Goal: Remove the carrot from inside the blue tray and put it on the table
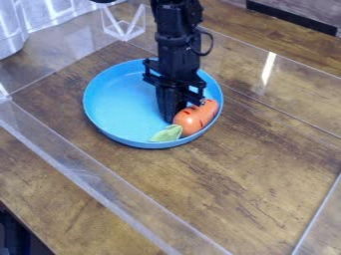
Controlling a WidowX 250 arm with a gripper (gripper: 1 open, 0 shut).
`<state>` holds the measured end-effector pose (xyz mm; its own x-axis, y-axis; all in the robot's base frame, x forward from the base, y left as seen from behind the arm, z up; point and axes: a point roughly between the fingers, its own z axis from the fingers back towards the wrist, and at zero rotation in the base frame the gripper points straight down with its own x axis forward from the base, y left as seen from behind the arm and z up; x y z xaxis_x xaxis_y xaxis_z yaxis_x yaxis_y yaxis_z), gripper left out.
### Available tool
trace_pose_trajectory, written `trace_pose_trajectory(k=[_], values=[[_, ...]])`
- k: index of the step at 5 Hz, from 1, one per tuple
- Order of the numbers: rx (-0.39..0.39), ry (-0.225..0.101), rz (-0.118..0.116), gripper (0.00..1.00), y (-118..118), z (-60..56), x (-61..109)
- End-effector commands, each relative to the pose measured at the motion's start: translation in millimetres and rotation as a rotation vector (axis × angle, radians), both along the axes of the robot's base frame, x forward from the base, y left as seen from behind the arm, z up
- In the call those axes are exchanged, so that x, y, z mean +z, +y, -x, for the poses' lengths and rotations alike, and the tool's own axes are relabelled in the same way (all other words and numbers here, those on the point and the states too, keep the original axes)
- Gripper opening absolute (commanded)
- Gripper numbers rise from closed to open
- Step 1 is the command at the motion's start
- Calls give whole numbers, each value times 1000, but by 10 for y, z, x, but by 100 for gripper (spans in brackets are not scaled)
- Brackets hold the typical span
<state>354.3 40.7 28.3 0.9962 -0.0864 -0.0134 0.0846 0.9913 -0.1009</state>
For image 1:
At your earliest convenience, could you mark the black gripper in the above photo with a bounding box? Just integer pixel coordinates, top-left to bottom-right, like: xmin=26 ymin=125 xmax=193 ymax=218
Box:
xmin=141 ymin=33 xmax=207 ymax=124

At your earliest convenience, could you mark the orange toy carrot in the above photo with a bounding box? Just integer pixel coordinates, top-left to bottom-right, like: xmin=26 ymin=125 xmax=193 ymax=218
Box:
xmin=151 ymin=99 xmax=217 ymax=142

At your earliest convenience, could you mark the blue round tray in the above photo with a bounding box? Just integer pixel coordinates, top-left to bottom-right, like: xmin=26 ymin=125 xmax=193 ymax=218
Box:
xmin=82 ymin=59 xmax=223 ymax=149

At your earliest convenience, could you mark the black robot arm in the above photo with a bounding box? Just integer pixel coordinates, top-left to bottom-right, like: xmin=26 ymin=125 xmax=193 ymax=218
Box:
xmin=143 ymin=0 xmax=205 ymax=123

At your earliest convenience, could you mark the clear acrylic triangular stand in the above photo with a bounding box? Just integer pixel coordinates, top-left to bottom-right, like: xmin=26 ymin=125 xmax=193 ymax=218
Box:
xmin=100 ymin=4 xmax=147 ymax=42

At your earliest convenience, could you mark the dark bar at back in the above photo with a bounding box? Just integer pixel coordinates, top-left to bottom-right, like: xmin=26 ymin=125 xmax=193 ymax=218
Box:
xmin=246 ymin=0 xmax=336 ymax=36

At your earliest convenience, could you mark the white patterned curtain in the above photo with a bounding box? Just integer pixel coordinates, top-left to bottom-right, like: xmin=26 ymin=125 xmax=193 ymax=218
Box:
xmin=0 ymin=0 xmax=125 ymax=60

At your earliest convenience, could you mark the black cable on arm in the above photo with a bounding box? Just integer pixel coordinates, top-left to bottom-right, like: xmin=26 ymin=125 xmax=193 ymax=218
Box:
xmin=188 ymin=27 xmax=215 ymax=57

